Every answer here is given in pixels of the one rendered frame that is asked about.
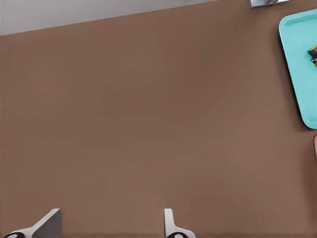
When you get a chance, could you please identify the pale blue-green tray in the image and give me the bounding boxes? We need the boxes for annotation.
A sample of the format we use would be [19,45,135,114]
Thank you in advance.
[278,8,317,129]

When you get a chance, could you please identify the small black yellow-green object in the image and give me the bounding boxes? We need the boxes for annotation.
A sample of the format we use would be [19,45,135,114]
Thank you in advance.
[308,45,317,67]

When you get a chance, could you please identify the silver frame post foot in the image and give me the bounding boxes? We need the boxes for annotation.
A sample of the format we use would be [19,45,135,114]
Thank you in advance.
[249,0,289,9]

